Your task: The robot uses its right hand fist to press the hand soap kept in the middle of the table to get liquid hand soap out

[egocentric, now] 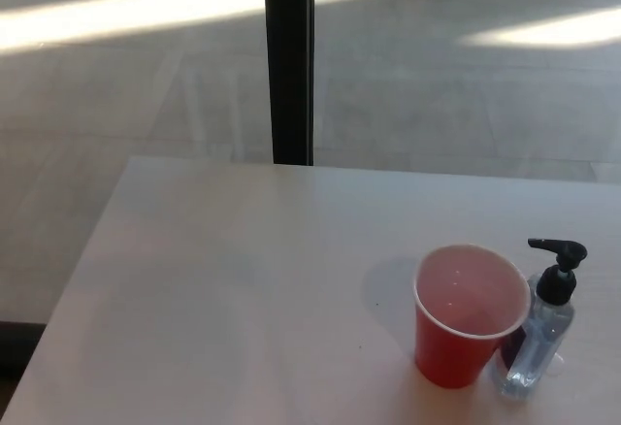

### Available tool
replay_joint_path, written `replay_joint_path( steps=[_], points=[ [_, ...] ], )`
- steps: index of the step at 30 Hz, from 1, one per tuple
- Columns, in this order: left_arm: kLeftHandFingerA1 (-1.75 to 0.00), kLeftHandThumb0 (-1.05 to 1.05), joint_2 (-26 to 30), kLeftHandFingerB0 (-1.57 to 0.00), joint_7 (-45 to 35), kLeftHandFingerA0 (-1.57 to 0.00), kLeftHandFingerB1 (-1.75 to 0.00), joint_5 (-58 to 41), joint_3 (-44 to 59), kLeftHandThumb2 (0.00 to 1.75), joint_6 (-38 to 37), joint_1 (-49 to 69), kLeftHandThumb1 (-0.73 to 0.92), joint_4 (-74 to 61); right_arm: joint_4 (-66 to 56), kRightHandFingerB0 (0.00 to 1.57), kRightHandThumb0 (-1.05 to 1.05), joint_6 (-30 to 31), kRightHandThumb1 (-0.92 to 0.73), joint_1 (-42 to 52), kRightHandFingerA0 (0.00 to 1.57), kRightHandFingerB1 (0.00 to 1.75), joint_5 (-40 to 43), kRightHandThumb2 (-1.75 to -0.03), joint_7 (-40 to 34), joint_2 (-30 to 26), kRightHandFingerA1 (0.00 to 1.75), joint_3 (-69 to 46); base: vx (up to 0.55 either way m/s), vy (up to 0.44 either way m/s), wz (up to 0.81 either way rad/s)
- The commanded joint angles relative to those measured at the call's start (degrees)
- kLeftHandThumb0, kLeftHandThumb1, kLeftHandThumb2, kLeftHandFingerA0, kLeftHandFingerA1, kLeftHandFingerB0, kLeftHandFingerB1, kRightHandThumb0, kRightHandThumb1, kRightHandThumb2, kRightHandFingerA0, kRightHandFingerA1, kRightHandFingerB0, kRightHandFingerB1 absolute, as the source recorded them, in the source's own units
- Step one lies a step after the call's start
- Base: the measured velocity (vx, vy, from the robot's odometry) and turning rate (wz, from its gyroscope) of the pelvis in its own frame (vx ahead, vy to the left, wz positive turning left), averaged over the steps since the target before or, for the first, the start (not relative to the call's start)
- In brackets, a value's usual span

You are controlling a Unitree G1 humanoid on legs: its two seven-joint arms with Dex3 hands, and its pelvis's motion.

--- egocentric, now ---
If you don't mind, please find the clear pump soap bottle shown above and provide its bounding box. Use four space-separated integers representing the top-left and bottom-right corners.
491 238 589 388

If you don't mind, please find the red plastic cup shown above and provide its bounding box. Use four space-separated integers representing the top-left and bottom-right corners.
412 244 532 389

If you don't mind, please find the black window frame post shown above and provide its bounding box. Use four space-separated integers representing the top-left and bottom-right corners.
262 0 317 167

